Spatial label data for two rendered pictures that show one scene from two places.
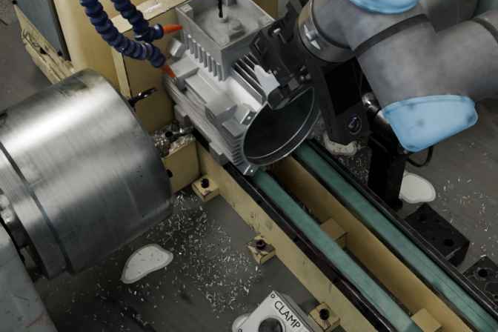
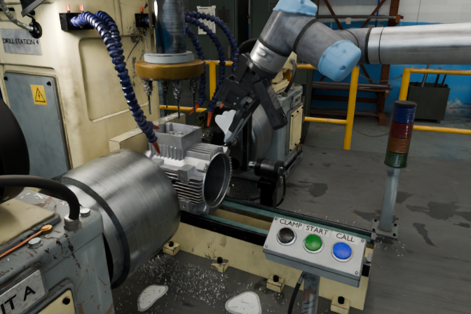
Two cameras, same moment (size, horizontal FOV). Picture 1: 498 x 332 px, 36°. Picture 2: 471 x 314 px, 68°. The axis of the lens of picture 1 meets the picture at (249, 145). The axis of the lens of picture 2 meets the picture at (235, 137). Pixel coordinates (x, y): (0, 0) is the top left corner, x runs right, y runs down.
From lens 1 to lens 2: 0.56 m
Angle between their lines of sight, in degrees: 39
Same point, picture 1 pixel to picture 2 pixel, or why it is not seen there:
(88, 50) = not seen: hidden behind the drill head
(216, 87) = (178, 165)
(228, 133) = (194, 181)
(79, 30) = (85, 160)
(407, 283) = not seen: hidden behind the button
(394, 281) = not seen: hidden behind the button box
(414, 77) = (331, 35)
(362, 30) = (298, 25)
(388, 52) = (315, 29)
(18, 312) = (98, 298)
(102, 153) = (139, 176)
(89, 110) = (123, 158)
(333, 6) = (277, 25)
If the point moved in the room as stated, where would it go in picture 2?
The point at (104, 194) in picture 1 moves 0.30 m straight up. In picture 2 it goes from (146, 200) to (131, 43)
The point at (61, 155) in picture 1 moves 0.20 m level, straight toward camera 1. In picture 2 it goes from (114, 178) to (186, 214)
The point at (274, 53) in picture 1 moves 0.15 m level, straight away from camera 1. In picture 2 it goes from (235, 87) to (209, 77)
